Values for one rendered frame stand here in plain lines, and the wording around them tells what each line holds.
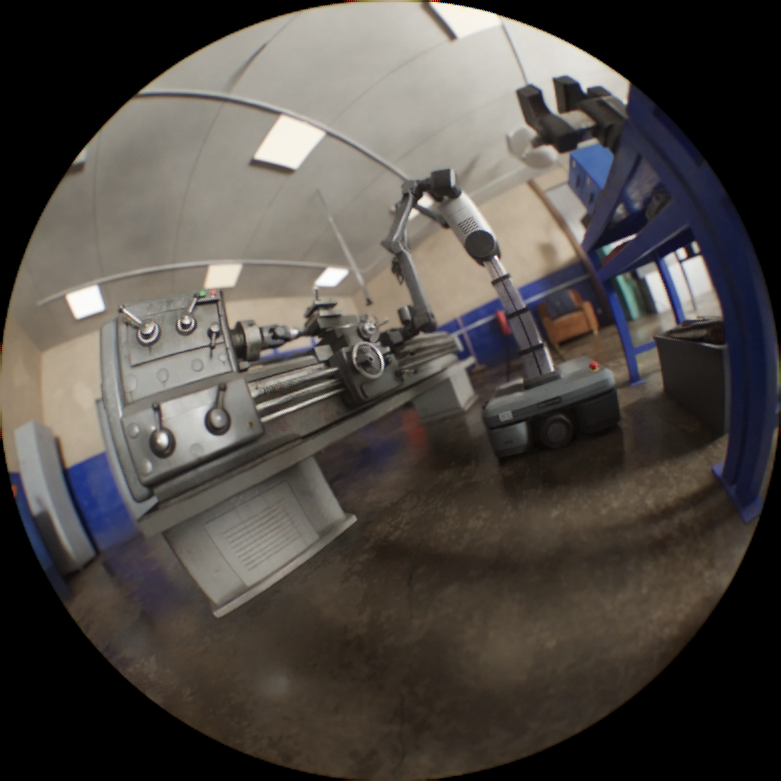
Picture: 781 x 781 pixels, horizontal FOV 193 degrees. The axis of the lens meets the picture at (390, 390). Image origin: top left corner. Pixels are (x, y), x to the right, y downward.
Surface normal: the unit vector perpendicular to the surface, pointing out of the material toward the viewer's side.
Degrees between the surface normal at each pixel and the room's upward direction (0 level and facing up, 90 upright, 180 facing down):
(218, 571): 90
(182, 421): 90
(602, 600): 0
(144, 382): 90
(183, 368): 90
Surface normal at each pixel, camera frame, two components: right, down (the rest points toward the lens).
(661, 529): -0.39, -0.92
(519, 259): -0.58, 0.27
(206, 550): 0.71, -0.29
